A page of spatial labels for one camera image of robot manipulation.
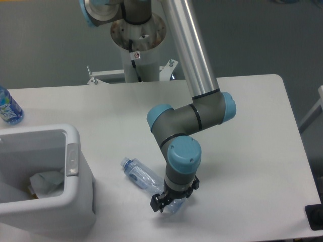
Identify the blue labelled water bottle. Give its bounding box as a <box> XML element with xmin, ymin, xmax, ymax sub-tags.
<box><xmin>1</xmin><ymin>86</ymin><xmax>24</xmax><ymax>125</ymax></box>

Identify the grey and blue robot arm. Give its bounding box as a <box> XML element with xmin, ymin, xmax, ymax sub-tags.
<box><xmin>79</xmin><ymin>1</ymin><xmax>236</xmax><ymax>212</ymax></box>

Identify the white pedestal foot bracket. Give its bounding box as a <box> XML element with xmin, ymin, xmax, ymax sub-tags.
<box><xmin>87</xmin><ymin>59</ymin><xmax>179</xmax><ymax>85</ymax></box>

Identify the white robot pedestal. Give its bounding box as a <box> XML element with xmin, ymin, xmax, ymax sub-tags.
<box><xmin>111</xmin><ymin>13</ymin><xmax>167</xmax><ymax>83</ymax></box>

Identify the black table corner clamp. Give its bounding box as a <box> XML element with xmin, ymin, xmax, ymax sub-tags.
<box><xmin>305</xmin><ymin>204</ymin><xmax>322</xmax><ymax>231</ymax></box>

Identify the white frame at right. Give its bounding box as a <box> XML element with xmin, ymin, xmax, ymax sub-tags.
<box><xmin>298</xmin><ymin>85</ymin><xmax>322</xmax><ymax>134</ymax></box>

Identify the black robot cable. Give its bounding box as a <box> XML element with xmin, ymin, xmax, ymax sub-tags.
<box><xmin>128</xmin><ymin>39</ymin><xmax>143</xmax><ymax>83</ymax></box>

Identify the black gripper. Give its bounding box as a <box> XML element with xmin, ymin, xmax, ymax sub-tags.
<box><xmin>150</xmin><ymin>176</ymin><xmax>200</xmax><ymax>213</ymax></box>

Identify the white plastic wrapper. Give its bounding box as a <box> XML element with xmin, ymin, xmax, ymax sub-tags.
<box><xmin>28</xmin><ymin>168</ymin><xmax>65</xmax><ymax>199</ymax></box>

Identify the clear plastic bottle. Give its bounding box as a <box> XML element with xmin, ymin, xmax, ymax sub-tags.
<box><xmin>120</xmin><ymin>157</ymin><xmax>187</xmax><ymax>218</ymax></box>

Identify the white trash can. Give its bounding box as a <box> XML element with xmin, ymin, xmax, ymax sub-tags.
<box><xmin>1</xmin><ymin>124</ymin><xmax>96</xmax><ymax>233</ymax></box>

